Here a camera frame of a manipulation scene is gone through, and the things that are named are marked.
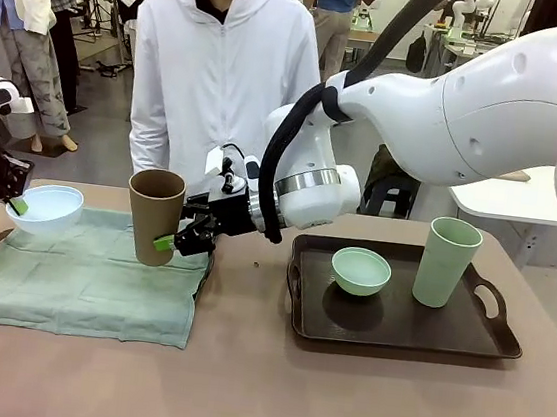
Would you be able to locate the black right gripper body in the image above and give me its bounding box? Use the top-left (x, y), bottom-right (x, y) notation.
top-left (182, 177), bottom-right (262, 241)

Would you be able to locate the light blue bowl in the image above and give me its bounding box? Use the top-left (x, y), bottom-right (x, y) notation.
top-left (2, 179), bottom-right (87, 241)

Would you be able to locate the brown tall cup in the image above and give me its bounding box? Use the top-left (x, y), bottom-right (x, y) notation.
top-left (119, 166), bottom-right (189, 270)

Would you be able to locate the green cloth mat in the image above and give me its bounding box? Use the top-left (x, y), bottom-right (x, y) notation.
top-left (0, 195), bottom-right (221, 358)

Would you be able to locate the mint green bowl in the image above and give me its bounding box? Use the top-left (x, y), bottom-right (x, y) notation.
top-left (327, 244), bottom-right (395, 301)

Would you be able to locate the mint green tall cup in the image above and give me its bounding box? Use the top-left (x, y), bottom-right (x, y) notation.
top-left (409, 214), bottom-right (486, 313)

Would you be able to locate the person in white jacket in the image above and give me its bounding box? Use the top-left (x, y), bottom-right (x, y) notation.
top-left (118, 0), bottom-right (331, 208)

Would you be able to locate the mannequin in white jacket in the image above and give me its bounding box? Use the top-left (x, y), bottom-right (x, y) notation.
top-left (0, 0), bottom-right (96, 155)

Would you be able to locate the dark stool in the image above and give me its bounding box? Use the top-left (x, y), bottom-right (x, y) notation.
top-left (356, 141), bottom-right (425, 221)

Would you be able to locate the mannequin in plaid shirt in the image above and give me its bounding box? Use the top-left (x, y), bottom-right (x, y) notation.
top-left (30, 0), bottom-right (91, 116)

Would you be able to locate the person in blue shirt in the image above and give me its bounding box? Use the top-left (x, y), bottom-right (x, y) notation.
top-left (292, 0), bottom-right (380, 88)

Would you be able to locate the background workbench with wood top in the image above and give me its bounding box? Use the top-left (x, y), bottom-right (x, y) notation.
top-left (342, 24), bottom-right (382, 76)

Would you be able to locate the grey background workbench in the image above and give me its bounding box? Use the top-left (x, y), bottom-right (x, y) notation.
top-left (417, 22), bottom-right (512, 87)

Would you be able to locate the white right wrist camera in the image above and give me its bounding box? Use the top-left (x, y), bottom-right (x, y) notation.
top-left (202, 144), bottom-right (252, 197)

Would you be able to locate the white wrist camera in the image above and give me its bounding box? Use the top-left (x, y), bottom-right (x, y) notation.
top-left (0, 85), bottom-right (37, 120)
top-left (202, 144), bottom-right (252, 197)

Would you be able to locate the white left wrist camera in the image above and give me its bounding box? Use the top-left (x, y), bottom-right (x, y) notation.
top-left (0, 85), bottom-right (37, 120)

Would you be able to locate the black cable sleeve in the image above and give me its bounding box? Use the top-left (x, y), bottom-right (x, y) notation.
top-left (251, 0), bottom-right (459, 262)

